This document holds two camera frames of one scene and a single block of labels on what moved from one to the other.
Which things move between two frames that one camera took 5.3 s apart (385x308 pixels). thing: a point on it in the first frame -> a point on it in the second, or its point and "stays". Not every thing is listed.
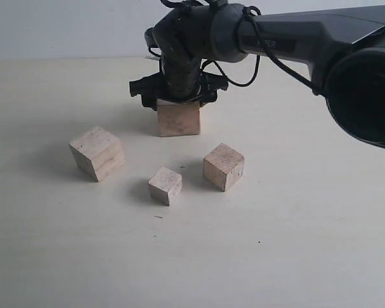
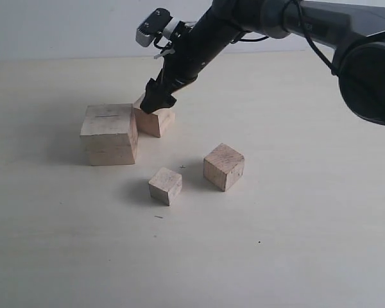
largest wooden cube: [176, 119] -> [110, 134]
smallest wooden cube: [165, 185] stays
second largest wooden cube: [98, 153] -> [160, 123]
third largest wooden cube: [223, 166] stays
